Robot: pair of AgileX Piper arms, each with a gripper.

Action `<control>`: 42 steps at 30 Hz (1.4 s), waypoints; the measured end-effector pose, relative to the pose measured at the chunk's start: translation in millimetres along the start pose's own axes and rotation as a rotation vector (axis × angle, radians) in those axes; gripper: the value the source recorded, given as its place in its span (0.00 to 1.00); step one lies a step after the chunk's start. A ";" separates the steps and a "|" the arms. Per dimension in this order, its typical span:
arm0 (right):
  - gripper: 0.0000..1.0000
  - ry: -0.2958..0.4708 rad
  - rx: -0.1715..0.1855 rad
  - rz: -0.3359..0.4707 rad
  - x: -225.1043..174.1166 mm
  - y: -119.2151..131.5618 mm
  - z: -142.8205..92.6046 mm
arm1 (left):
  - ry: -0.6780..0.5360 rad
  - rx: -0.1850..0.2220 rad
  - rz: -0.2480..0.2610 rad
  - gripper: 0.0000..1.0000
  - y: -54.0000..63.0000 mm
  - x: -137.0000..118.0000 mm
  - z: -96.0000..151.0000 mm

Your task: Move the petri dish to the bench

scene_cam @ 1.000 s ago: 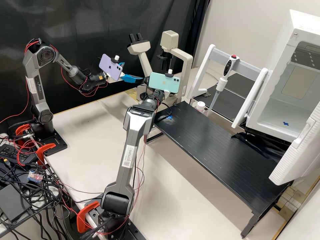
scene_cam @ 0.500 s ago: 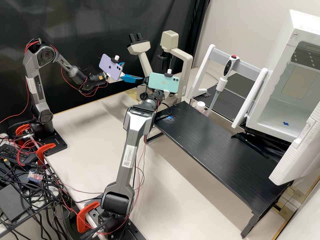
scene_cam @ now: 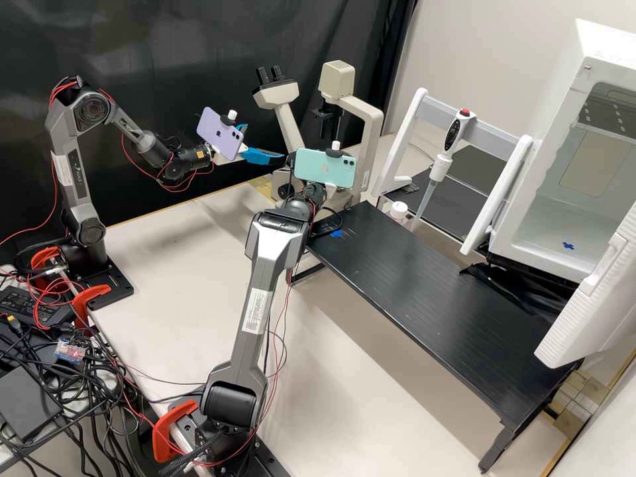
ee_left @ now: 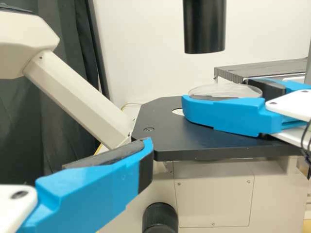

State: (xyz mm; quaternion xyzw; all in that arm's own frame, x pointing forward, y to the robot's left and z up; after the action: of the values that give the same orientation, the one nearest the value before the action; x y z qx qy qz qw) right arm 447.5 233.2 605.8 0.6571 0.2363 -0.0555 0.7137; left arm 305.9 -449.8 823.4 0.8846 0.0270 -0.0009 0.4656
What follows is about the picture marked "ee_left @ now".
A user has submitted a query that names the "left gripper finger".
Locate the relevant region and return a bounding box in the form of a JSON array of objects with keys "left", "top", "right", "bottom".
[{"left": 18, "top": 137, "right": 154, "bottom": 233}]

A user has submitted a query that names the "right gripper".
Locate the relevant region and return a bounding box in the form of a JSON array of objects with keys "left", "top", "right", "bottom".
[{"left": 181, "top": 77, "right": 311, "bottom": 149}]

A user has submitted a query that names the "petri dish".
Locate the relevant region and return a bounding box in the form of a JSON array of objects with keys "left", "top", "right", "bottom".
[{"left": 188, "top": 81, "right": 264, "bottom": 100}]

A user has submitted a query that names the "black platform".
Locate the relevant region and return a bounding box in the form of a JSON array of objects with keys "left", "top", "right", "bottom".
[{"left": 213, "top": 58, "right": 309, "bottom": 85}]

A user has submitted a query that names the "cream microscope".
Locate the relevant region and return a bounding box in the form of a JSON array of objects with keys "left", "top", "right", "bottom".
[{"left": 0, "top": 0, "right": 311, "bottom": 233}]

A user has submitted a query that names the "black cable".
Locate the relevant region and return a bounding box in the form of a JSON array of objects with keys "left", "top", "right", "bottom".
[{"left": 300, "top": 121, "right": 311, "bottom": 170}]

